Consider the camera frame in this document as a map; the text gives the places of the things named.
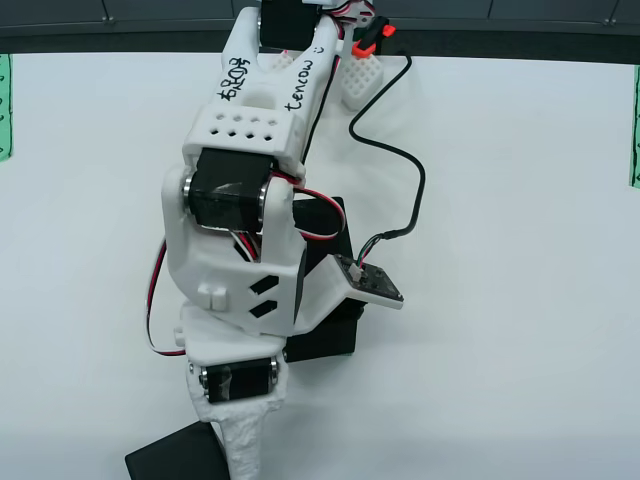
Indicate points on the black cube with seam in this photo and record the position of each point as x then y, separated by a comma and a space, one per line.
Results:
325, 345

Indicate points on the green tape strip with arrows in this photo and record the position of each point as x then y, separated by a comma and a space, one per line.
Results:
635, 125
5, 100

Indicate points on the orange and black clamp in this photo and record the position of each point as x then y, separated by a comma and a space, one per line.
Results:
370, 37

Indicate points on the dark grey cabinet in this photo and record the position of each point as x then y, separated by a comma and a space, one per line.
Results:
150, 10

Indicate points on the wrist camera on white bracket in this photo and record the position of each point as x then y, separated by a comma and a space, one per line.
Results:
375, 282

